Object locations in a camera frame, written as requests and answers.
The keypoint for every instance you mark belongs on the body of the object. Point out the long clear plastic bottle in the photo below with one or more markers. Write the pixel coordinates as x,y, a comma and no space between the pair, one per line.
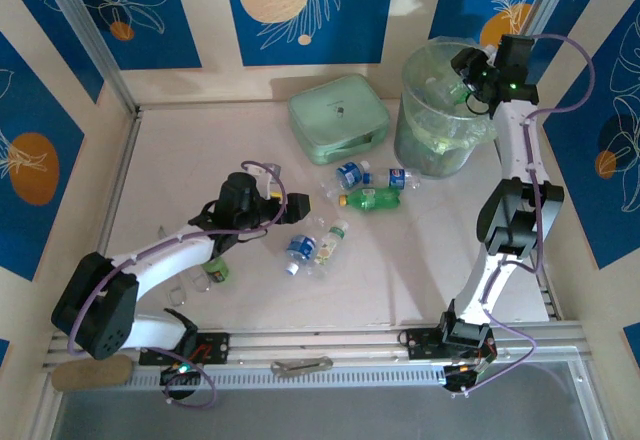
442,91

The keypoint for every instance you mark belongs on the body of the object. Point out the Pocari bottle white cap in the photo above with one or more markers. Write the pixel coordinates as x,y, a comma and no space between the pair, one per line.
350,174

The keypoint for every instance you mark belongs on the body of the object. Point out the clear bottle blue cap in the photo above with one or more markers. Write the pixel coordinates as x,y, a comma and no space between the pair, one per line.
395,177

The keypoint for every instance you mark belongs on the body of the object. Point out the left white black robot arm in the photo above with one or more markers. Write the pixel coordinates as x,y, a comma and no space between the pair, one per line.
165,257

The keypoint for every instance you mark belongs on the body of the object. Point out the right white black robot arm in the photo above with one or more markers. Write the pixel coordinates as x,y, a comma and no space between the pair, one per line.
510,150

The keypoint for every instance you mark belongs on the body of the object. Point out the round mesh waste bin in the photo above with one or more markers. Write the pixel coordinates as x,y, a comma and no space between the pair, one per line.
425,165

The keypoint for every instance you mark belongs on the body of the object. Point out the blue label bottle white cap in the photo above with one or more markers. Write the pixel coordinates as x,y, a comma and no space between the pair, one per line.
300,247

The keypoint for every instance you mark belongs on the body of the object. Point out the white mesh basket with liner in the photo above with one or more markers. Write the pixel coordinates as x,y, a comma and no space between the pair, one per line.
430,60

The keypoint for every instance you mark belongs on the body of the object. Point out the green white label bottle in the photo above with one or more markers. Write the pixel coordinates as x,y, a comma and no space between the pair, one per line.
326,249

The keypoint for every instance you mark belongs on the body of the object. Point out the green bottle yellow cap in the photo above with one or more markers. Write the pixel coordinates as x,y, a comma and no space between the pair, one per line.
372,200

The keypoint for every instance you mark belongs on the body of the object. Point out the green label bottle dark cap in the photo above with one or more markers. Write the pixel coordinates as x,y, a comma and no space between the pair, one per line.
217,271

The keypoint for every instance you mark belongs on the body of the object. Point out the mint green zip pouch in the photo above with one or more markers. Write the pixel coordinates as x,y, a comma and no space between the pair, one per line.
335,110

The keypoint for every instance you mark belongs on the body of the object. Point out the silver metal tool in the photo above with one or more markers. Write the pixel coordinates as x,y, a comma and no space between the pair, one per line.
300,365

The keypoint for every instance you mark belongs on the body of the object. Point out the black controller board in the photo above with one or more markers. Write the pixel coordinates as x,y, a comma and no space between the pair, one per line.
172,375
460,380

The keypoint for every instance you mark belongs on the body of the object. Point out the grey metal panel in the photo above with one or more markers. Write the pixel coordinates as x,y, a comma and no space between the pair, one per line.
325,415

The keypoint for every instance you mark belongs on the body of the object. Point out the aluminium frame post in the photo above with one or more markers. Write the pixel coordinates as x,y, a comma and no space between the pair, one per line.
85,35
542,5

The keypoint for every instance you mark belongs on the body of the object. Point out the aluminium table side rail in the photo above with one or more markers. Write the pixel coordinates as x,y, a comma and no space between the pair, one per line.
547,292
124,160

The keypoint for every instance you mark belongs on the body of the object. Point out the long aluminium base rail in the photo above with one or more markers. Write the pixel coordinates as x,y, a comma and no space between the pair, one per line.
320,347

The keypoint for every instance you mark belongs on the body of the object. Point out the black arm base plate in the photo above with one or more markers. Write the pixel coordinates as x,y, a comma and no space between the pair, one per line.
215,347
420,342

